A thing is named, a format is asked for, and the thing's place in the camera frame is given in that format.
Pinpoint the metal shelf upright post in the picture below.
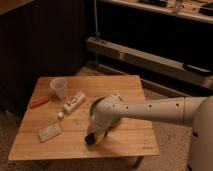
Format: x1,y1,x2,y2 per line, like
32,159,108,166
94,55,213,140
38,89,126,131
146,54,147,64
93,0,100,40

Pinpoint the green ceramic bowl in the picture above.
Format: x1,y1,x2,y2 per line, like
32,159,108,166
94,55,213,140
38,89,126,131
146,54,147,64
90,97,121,128

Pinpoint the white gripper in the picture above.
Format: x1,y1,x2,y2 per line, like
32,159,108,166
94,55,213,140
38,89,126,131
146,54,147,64
87,123,108,144

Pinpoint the white plastic bottle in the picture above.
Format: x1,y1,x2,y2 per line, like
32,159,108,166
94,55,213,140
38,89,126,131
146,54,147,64
57,91,86,119

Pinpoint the black eraser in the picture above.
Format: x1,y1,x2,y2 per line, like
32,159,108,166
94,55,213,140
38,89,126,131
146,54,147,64
85,133,95,145

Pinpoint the translucent plastic cup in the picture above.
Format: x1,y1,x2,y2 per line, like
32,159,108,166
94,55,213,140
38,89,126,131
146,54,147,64
50,78,67,99

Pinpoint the upper shelf board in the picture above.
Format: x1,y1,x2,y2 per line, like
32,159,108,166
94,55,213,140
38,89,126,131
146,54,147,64
101,0,213,24

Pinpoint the wooden table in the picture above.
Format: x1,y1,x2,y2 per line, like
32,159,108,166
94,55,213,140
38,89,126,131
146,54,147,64
8,75,159,160

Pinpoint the silver foil snack packet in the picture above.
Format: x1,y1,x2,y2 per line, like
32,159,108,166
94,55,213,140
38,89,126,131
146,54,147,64
38,123,61,142

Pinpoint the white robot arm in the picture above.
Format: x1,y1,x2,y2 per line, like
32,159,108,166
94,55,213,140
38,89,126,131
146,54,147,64
85,93,213,171

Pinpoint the orange marker pen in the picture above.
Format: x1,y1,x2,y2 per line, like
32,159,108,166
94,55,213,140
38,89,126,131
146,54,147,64
29,97,49,108

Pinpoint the grey metal shelf beam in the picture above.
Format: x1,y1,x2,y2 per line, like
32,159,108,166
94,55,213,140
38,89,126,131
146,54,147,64
86,37,213,90

